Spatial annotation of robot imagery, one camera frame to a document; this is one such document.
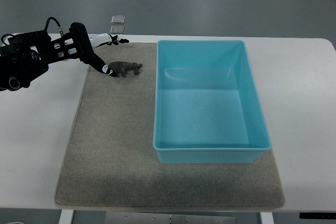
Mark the brown toy hippo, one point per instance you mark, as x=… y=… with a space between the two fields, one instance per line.
x=123 y=67

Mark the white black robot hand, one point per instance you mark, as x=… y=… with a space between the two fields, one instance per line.
x=85 y=45

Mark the black table control panel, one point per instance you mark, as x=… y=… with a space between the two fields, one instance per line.
x=318 y=215

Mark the right white table leg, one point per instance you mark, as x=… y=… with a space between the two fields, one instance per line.
x=266 y=218

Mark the white table leg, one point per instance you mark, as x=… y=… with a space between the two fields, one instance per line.
x=266 y=218
x=66 y=216

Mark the blue plastic box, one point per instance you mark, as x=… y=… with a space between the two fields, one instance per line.
x=207 y=108

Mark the left white table leg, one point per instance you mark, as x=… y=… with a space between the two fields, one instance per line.
x=66 y=216

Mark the metal table base plate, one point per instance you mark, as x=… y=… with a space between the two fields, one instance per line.
x=134 y=217

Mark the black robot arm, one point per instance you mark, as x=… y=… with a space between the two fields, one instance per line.
x=26 y=56

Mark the lower floor socket plate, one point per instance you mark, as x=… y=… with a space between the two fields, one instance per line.
x=117 y=29

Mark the grey felt mat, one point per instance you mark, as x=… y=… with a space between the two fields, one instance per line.
x=110 y=162

